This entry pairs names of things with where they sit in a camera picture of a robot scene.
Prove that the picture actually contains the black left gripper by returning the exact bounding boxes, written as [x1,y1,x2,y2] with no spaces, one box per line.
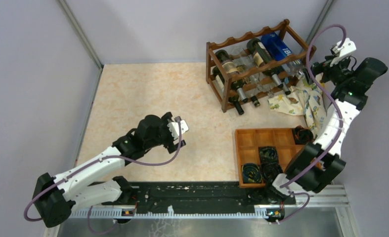
[145,112,186,153]

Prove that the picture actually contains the rolled green patterned tie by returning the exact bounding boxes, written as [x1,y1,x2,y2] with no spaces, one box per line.
[259,146,278,163]

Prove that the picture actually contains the clear whisky bottle black label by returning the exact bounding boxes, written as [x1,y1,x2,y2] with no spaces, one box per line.
[237,65,262,109]

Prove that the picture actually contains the clear blue vodka bottle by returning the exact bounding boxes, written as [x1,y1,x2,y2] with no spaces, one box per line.
[260,33,304,77]

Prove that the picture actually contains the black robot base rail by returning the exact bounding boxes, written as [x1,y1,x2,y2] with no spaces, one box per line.
[104,181,296,214]

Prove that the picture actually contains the rolled dark patterned tie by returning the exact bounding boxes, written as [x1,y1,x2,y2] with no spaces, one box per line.
[241,163,262,184]

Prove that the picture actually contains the wooden compartment tray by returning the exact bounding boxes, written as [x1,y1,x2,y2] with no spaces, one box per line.
[235,128,304,189]

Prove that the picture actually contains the square clear glass bottle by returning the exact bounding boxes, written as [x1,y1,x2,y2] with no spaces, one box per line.
[252,73,276,98]

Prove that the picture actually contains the green wine bottle grey capsule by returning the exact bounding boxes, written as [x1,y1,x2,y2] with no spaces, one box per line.
[270,69,291,95]

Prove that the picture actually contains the green wine bottle dark label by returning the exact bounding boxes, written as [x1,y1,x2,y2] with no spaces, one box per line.
[215,49,248,103]

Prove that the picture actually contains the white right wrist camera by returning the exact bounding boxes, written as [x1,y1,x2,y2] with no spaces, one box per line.
[330,38,356,67]

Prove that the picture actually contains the black rolled belt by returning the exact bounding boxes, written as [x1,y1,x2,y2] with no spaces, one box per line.
[292,126,314,145]

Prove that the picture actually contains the rolled dark striped tie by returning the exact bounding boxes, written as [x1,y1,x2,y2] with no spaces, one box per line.
[261,162,283,183]

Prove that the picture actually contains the dinosaur print cloth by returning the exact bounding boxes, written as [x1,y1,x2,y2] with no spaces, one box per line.
[268,78,327,138]

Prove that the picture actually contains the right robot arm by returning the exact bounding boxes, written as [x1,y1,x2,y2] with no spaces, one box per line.
[263,57,388,203]

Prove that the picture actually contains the wooden wine rack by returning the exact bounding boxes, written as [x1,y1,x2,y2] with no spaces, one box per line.
[206,19,316,115]

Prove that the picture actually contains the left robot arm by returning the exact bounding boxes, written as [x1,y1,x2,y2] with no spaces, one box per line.
[23,112,189,228]

